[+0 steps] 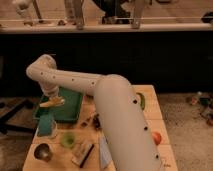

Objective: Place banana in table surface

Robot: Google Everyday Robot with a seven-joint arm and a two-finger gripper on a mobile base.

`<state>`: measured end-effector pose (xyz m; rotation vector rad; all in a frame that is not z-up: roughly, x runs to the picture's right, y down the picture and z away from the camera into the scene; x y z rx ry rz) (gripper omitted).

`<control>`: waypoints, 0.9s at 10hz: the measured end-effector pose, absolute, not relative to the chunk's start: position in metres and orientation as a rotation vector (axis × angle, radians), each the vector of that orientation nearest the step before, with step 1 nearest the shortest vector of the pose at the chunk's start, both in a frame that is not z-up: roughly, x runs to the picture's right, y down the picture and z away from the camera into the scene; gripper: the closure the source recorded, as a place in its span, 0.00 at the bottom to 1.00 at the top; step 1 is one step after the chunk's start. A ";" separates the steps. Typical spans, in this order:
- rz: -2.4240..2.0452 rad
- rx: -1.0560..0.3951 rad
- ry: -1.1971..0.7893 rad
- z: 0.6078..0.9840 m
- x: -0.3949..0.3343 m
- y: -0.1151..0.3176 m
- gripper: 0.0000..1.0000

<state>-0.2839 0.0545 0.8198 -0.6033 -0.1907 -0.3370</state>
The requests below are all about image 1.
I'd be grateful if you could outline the metal cup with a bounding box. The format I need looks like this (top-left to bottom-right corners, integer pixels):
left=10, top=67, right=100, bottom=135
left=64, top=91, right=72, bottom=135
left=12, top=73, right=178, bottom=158
left=34, top=143, right=53, bottom=162

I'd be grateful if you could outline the green cucumber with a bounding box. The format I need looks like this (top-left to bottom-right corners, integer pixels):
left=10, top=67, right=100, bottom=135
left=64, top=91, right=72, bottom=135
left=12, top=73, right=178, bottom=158
left=136, top=92, right=146, bottom=110

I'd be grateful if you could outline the dark pine cone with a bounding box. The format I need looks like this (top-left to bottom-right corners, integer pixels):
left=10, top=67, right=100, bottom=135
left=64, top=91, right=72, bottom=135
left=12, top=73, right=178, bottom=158
left=92, top=114, right=101, bottom=130

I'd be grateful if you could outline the black chair base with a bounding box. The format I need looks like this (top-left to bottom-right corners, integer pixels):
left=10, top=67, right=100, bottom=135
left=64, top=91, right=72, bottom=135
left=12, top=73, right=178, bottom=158
left=0, top=99, right=34, bottom=134

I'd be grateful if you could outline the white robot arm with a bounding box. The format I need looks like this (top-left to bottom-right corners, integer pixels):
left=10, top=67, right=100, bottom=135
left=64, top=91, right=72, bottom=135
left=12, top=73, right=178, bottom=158
left=26, top=54, right=165, bottom=171

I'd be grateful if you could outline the green plastic cup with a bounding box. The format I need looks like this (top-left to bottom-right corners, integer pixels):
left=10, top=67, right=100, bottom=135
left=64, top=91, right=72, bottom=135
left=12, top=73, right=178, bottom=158
left=60, top=132, right=75, bottom=148

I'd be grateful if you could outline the small metal spoon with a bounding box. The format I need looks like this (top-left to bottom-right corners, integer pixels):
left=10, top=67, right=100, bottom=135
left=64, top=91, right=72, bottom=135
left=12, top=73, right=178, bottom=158
left=80, top=116, right=94, bottom=128

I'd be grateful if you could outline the green plastic tray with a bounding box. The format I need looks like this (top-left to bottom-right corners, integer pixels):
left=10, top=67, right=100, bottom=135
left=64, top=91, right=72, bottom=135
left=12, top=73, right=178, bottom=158
left=33, top=87, right=83, bottom=123

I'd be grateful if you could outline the yellow banana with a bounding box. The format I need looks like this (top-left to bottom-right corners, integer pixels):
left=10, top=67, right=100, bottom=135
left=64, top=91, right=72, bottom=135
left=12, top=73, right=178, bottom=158
left=39, top=97, right=65, bottom=108

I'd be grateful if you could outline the orange fruit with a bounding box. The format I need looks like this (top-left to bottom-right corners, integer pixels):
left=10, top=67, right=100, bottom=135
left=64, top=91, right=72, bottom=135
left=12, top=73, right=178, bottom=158
left=152, top=132, right=162, bottom=145

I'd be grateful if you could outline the light blue folded cloth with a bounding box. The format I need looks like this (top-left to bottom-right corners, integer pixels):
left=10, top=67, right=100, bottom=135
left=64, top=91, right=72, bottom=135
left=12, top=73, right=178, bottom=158
left=99, top=136, right=112, bottom=169

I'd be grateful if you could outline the teal sponge block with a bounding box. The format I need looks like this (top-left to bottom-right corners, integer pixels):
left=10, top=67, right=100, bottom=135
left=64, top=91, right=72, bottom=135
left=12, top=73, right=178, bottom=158
left=38, top=114, right=54, bottom=137

